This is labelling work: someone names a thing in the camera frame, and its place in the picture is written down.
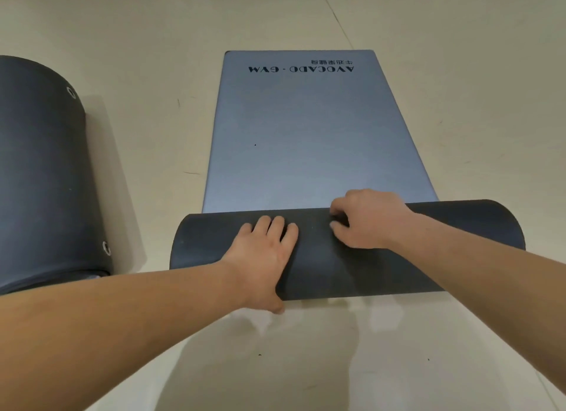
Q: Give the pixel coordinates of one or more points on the person's left hand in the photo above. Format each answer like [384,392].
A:
[258,264]

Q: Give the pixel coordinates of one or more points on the person's right hand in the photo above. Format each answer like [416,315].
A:
[376,220]

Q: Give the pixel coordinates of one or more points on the blue-grey yoga mat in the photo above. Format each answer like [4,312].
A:
[300,136]
[40,180]

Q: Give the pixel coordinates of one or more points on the person's left forearm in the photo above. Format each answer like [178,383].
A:
[101,326]

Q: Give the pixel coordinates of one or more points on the person's right forearm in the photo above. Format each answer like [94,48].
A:
[495,282]

